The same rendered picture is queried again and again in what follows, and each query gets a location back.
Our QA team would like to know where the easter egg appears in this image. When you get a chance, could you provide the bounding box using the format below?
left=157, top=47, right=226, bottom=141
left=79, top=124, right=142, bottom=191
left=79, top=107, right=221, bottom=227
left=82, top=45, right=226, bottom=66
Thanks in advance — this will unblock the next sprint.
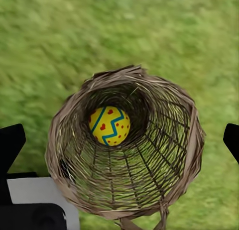
left=88, top=107, right=130, bottom=146

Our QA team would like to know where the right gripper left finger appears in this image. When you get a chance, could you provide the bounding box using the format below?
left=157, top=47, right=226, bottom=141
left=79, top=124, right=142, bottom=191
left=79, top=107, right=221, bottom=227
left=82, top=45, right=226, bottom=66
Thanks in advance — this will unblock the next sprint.
left=0, top=123, right=26, bottom=183

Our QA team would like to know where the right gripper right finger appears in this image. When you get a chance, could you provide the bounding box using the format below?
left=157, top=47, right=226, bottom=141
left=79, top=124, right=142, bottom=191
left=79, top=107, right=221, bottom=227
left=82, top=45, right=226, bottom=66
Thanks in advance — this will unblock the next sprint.
left=223, top=123, right=239, bottom=164

